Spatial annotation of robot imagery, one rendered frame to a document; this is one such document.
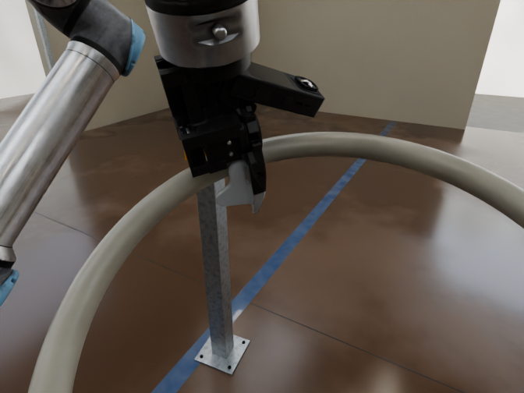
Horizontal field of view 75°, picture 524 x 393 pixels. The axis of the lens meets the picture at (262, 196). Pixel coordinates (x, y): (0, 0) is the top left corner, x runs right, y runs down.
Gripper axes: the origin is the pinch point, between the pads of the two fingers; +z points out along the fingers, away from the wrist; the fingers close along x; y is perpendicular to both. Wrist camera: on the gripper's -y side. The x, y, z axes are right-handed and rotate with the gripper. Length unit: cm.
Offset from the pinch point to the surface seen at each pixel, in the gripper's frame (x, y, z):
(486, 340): 13, -107, 150
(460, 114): -263, -394, 287
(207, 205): -53, 4, 62
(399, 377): 13, -54, 140
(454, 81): -290, -391, 248
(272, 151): 1.4, -2.8, -6.9
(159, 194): 3.3, 11.1, -7.5
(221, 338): -29, 16, 125
